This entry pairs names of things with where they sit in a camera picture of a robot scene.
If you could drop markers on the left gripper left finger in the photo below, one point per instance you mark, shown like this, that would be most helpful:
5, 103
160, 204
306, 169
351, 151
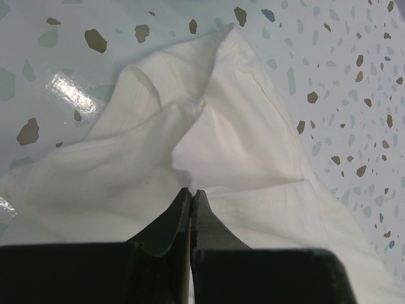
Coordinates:
161, 268

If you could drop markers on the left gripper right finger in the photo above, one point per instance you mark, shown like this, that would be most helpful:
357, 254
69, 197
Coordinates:
214, 249

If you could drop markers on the white printed t shirt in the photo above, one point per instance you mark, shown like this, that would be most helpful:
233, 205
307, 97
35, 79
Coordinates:
200, 114

